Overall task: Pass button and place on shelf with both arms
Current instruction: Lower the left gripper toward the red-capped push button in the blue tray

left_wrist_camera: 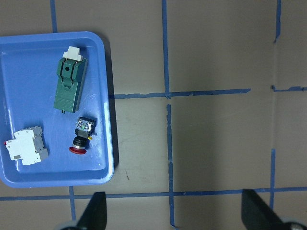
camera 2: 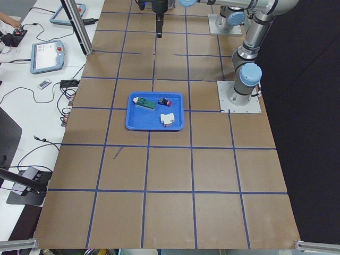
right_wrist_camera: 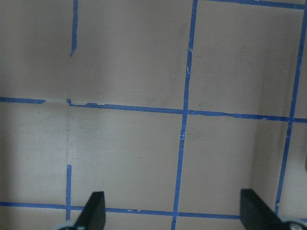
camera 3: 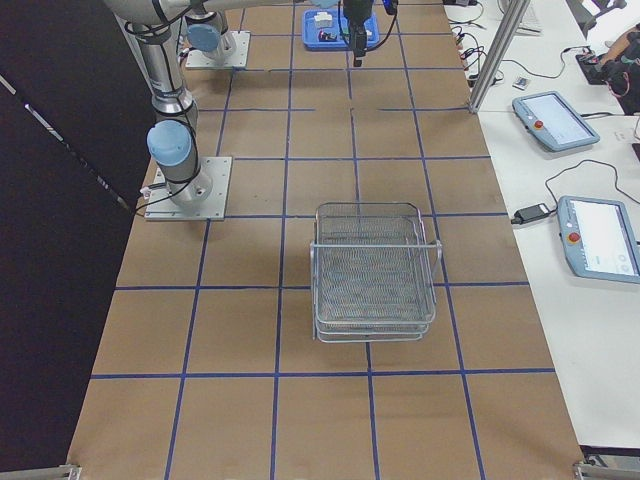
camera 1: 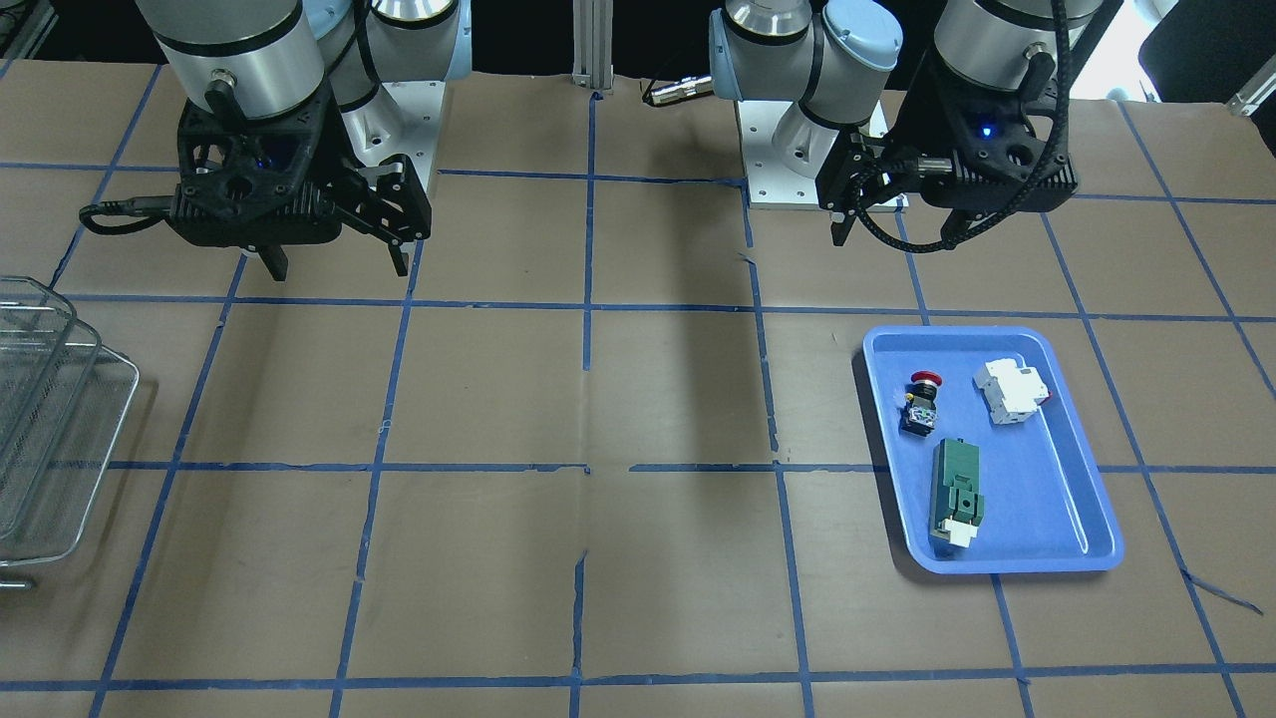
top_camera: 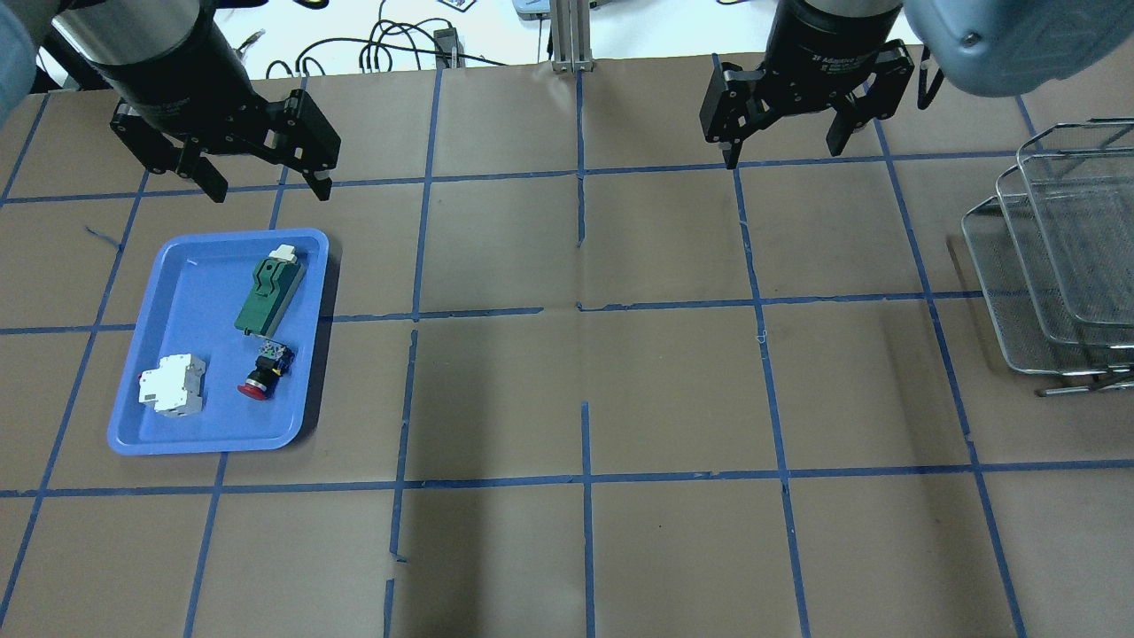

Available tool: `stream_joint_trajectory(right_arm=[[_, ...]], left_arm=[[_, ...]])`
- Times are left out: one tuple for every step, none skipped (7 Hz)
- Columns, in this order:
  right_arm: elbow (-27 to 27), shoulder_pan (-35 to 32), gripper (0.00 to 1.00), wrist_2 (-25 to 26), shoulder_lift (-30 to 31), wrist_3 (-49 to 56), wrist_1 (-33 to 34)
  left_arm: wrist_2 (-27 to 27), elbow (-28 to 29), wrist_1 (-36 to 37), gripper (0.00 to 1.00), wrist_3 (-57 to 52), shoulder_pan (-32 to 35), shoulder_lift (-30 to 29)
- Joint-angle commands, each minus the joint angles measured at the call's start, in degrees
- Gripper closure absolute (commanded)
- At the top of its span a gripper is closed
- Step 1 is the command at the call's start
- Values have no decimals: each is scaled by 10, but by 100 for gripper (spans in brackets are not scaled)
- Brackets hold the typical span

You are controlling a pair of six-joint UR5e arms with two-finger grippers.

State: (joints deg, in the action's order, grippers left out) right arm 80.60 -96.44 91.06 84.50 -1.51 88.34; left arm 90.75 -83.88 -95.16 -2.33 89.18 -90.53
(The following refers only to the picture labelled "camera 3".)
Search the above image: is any black curtain panel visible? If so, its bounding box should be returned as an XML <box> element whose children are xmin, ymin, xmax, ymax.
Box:
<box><xmin>1</xmin><ymin>1</ymin><xmax>154</xmax><ymax>471</ymax></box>

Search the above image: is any aluminium frame post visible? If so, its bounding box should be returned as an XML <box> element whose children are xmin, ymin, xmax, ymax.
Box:
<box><xmin>468</xmin><ymin>0</ymin><xmax>530</xmax><ymax>114</ymax></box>

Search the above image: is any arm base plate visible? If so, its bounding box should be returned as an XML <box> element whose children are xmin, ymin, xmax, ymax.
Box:
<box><xmin>144</xmin><ymin>156</ymin><xmax>232</xmax><ymax>221</ymax></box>
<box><xmin>186</xmin><ymin>30</ymin><xmax>251</xmax><ymax>70</ymax></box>

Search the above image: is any white circuit breaker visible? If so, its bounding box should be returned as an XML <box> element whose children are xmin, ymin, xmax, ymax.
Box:
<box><xmin>313</xmin><ymin>11</ymin><xmax>333</xmax><ymax>29</ymax></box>

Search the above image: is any near teach pendant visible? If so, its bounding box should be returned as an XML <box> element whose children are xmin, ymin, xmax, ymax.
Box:
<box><xmin>556</xmin><ymin>196</ymin><xmax>639</xmax><ymax>284</ymax></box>

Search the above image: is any far teach pendant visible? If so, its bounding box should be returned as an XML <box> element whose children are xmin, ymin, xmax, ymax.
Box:
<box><xmin>511</xmin><ymin>91</ymin><xmax>600</xmax><ymax>152</ymax></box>

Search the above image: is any black power adapter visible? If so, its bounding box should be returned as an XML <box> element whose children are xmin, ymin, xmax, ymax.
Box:
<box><xmin>511</xmin><ymin>203</ymin><xmax>551</xmax><ymax>225</ymax></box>

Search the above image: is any blue plastic tray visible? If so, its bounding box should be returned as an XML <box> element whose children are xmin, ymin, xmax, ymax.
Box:
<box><xmin>301</xmin><ymin>7</ymin><xmax>349</xmax><ymax>51</ymax></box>

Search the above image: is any teach pendant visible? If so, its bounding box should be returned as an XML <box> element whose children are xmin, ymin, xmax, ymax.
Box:
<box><xmin>556</xmin><ymin>196</ymin><xmax>639</xmax><ymax>284</ymax></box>
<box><xmin>511</xmin><ymin>91</ymin><xmax>600</xmax><ymax>152</ymax></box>

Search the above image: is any silver mesh tiered shelf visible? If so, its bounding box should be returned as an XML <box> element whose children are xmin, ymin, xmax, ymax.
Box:
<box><xmin>310</xmin><ymin>202</ymin><xmax>442</xmax><ymax>343</ymax></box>

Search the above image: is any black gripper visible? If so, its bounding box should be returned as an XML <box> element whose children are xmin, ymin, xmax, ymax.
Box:
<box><xmin>344</xmin><ymin>0</ymin><xmax>371</xmax><ymax>67</ymax></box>

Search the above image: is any small white device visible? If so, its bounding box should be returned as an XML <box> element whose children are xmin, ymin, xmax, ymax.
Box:
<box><xmin>513</xmin><ymin>77</ymin><xmax>530</xmax><ymax>91</ymax></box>

